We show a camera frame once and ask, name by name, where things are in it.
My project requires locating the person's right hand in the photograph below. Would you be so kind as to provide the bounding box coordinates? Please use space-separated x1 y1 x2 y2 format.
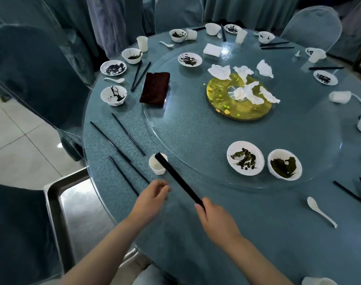
194 196 244 252

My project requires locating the person's left hand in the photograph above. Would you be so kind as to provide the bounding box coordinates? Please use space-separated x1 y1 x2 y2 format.
129 179 171 228

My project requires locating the bundle of black chopsticks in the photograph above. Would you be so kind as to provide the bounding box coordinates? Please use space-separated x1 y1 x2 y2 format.
154 152 206 212

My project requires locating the metal tray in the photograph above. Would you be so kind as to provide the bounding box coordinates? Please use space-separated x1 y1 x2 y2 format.
43 167 139 275

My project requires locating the person's right forearm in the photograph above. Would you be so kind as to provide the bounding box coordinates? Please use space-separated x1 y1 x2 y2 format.
222 236 294 285

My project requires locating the person's left forearm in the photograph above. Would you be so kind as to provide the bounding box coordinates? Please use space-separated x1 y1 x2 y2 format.
60 218 145 285

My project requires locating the round blue table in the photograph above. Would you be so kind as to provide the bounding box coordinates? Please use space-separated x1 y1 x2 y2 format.
82 25 361 285

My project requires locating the round glass turntable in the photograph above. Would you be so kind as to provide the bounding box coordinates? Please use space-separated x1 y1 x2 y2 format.
142 46 344 190

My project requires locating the dark red cloth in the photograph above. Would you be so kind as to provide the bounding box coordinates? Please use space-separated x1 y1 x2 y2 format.
139 72 171 106

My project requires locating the yellow round disc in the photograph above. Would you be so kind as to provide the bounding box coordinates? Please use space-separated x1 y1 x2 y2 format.
206 73 273 122

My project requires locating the blue covered chair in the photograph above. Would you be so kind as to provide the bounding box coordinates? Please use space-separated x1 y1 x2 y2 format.
154 0 204 34
0 23 92 162
0 182 62 285
280 5 343 52
85 0 144 58

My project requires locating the crumpled white tissue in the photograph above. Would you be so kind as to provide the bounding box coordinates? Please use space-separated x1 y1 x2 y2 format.
232 65 254 84
256 59 275 79
232 81 265 105
259 85 281 104
207 64 232 81

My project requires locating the folded white napkin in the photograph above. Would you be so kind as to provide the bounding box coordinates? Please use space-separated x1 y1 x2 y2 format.
203 43 223 58

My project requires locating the blue pleated table skirt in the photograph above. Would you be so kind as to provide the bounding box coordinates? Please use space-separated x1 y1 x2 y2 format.
203 0 301 32

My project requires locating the blue draped curtain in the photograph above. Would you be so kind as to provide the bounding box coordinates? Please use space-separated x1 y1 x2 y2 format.
328 0 361 63

